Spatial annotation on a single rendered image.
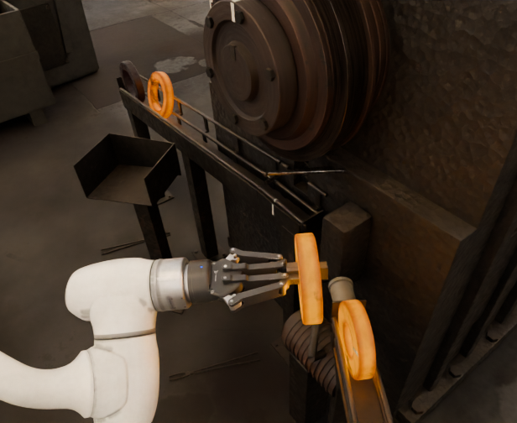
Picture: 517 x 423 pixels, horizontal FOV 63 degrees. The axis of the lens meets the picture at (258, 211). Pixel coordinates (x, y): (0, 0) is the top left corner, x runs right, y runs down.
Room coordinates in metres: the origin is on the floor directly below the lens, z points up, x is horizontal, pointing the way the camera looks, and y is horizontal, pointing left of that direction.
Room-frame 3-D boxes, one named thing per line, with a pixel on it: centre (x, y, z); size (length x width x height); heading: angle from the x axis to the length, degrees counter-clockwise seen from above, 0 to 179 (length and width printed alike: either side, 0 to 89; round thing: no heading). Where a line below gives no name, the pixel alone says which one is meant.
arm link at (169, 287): (0.47, 0.15, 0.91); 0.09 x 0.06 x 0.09; 179
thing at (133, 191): (1.19, 0.43, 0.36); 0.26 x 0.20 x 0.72; 69
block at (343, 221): (0.74, -0.22, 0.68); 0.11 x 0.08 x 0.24; 124
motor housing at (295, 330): (0.58, -0.15, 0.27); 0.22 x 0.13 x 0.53; 34
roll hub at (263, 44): (0.87, 0.01, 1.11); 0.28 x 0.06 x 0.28; 34
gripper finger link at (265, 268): (0.48, 0.01, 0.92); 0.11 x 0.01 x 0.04; 91
